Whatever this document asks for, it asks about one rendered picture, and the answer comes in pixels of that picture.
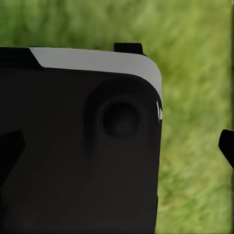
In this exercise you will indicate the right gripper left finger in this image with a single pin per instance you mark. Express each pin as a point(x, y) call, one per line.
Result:
point(12, 145)

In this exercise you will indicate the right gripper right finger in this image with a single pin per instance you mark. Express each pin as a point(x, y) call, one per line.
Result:
point(226, 145)

